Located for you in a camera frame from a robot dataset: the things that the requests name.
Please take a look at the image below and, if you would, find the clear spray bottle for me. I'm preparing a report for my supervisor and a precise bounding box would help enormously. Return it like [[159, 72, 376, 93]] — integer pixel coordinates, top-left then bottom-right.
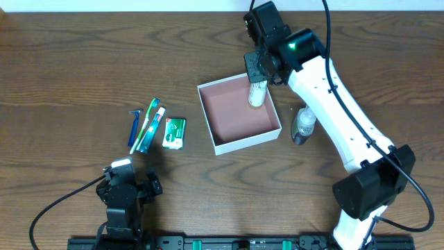
[[291, 106, 316, 145]]

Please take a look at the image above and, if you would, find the green white toothbrush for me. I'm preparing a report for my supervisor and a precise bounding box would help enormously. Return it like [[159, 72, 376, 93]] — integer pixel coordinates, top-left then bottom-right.
[[130, 98, 160, 154]]

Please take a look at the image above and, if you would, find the white cream tube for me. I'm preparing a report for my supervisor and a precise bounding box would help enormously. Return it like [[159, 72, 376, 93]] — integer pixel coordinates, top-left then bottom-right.
[[248, 81, 268, 109]]

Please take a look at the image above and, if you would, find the teal toothpaste tube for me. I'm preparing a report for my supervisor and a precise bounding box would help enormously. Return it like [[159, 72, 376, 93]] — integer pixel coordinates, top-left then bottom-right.
[[136, 107, 166, 153]]

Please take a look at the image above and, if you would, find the blue disposable razor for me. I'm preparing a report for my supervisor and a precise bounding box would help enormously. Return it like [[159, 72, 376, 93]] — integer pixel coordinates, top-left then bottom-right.
[[128, 109, 143, 147]]

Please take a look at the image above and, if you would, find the green Dettol soap bar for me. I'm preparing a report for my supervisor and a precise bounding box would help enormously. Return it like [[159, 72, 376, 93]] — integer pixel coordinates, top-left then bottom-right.
[[162, 117, 186, 149]]

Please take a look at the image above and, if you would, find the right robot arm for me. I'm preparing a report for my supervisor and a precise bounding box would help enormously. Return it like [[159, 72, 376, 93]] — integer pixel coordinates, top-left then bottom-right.
[[244, 2, 416, 249]]

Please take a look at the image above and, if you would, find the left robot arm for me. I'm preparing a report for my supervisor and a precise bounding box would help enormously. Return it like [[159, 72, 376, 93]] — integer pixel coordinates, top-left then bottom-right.
[[92, 156, 162, 249]]

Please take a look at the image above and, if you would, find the white cardboard box pink inside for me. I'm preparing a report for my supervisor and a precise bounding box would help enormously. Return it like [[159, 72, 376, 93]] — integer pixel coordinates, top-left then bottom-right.
[[197, 74, 282, 156]]

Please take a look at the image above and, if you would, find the black mounting rail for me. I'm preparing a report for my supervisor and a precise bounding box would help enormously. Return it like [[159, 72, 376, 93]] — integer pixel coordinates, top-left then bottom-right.
[[67, 235, 416, 250]]

